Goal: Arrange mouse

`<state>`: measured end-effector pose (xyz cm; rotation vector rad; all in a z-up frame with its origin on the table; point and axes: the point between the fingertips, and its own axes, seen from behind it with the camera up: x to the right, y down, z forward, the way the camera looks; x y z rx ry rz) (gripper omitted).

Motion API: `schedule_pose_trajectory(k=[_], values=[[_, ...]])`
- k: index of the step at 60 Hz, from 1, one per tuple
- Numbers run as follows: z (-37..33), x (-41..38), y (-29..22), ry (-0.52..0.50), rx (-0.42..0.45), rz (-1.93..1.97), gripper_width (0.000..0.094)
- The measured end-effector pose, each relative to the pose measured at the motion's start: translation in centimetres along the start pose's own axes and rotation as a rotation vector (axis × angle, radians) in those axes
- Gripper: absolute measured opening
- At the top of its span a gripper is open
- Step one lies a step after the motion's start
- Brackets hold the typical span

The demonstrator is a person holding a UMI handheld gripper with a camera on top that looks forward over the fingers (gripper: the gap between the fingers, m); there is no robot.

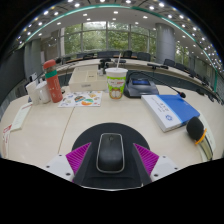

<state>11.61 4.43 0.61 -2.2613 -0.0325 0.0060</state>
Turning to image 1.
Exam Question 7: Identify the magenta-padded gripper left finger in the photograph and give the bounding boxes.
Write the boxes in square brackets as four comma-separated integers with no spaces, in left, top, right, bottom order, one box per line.
[44,142,92,183]

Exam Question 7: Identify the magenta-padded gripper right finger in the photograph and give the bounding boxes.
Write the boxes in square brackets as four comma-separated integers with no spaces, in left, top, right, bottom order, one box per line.
[133,143,181,184]

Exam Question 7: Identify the black computer mouse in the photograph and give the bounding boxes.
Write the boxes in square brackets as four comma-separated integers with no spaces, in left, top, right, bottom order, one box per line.
[95,132,126,174]

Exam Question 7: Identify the blue and white book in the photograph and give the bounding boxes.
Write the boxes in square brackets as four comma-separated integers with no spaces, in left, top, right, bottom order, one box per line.
[140,94,201,133]

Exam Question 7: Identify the colourful sticker sheet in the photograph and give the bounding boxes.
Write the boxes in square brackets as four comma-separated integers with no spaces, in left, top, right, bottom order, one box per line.
[57,90,103,108]

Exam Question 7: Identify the white paper booklet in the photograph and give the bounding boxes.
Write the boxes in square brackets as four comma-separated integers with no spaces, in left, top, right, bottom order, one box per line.
[9,102,33,132]

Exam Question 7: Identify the black conference microphone unit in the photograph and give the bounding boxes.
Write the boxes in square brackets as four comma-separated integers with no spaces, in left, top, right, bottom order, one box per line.
[123,70,187,99]

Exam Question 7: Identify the white cardboard box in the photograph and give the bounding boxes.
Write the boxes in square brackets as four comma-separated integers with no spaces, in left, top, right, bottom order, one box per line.
[67,67,108,93]

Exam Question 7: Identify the red bottle with green band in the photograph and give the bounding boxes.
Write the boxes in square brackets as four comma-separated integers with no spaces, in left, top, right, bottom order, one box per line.
[42,59,64,104]

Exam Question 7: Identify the white paper cup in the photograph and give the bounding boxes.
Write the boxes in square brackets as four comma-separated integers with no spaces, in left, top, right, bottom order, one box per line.
[25,80,41,106]

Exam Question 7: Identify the green drink cup with straw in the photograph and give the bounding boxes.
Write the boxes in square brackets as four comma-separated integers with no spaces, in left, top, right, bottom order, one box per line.
[105,52,129,100]

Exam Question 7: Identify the row of dark office chairs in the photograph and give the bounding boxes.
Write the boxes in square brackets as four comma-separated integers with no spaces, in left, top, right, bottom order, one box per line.
[63,49,216,98]

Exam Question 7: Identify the ceiling spotlights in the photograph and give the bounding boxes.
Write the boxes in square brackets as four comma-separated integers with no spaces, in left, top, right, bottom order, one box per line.
[16,0,224,79]

